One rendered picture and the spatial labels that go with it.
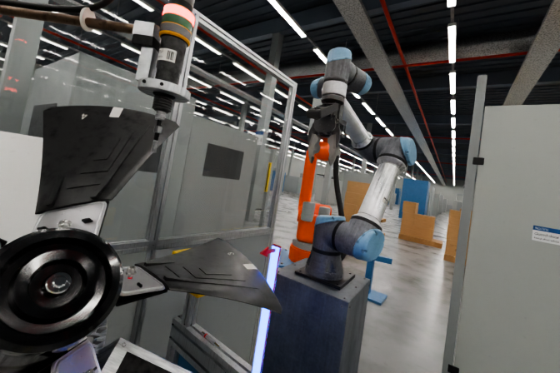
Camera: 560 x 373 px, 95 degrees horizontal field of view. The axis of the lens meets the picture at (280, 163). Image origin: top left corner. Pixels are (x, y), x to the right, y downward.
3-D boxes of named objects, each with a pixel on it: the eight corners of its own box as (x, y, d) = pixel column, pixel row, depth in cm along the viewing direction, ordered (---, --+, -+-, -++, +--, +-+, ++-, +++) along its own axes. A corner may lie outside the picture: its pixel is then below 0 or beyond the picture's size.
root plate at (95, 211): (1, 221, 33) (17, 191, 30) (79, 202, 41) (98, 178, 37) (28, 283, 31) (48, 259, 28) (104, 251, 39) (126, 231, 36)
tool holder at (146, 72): (111, 80, 34) (125, 10, 35) (141, 96, 41) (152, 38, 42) (177, 91, 34) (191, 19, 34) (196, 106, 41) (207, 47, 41)
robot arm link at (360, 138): (367, 148, 128) (316, 72, 101) (388, 148, 120) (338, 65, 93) (358, 167, 124) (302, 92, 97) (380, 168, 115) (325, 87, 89)
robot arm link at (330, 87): (342, 79, 75) (317, 82, 80) (339, 94, 75) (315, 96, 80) (351, 88, 82) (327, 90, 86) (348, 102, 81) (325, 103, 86)
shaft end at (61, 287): (41, 279, 25) (42, 277, 25) (66, 268, 27) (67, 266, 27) (50, 298, 25) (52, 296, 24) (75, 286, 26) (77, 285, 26)
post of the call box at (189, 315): (181, 323, 80) (187, 283, 81) (189, 320, 83) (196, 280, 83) (187, 327, 79) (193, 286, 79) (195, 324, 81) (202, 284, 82)
